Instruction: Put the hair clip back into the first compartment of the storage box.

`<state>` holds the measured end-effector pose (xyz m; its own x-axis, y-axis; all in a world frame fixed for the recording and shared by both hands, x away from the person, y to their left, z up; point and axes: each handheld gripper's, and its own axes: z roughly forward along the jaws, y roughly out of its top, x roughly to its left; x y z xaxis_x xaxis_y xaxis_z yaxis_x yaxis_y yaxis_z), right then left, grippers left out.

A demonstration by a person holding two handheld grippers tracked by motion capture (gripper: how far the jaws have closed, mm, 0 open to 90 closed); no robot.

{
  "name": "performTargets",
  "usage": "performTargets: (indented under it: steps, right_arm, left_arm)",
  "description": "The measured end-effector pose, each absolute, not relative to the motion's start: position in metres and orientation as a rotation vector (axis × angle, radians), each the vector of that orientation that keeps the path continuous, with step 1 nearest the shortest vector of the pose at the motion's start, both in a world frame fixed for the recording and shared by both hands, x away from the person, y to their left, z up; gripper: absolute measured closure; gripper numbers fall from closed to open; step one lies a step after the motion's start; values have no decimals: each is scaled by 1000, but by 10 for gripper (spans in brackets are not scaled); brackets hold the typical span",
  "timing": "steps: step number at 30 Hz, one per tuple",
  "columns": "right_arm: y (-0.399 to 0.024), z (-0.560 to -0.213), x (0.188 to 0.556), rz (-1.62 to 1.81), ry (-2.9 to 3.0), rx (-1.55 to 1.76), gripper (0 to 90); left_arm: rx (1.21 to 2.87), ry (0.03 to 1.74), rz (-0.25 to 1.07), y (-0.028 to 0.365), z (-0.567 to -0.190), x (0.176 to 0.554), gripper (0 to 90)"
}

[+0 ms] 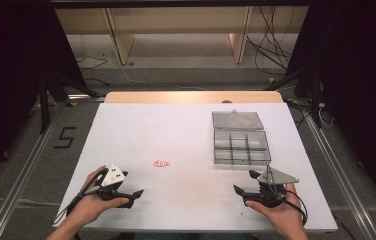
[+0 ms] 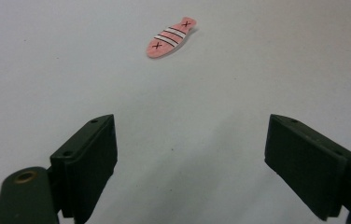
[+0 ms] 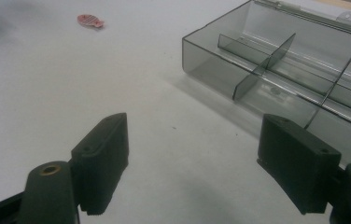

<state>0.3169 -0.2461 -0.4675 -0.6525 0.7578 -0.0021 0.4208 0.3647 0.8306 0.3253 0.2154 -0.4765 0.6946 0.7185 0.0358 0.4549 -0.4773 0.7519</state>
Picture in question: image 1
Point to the person's left hand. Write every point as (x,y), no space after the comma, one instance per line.
(91,205)

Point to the person's right hand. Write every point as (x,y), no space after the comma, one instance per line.
(281,215)

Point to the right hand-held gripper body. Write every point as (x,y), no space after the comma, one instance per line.
(276,180)

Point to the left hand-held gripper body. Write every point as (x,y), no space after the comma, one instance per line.
(112,176)

